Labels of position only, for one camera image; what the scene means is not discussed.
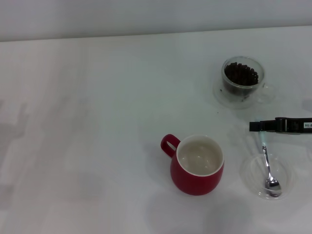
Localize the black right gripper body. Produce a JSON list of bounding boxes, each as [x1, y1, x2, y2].
[[275, 117, 312, 136]]

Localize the metal spoon light blue handle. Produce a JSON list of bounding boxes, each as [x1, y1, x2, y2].
[[258, 131, 282, 198]]

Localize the coffee beans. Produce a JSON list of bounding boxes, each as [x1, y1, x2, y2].
[[224, 61, 259, 87]]

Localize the red mug white inside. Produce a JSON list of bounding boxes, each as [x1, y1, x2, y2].
[[160, 133, 225, 196]]

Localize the double-walled glass cup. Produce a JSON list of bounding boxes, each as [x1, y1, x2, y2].
[[213, 56, 276, 110]]

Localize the clear glass saucer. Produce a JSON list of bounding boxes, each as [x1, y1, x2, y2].
[[239, 154, 295, 201]]

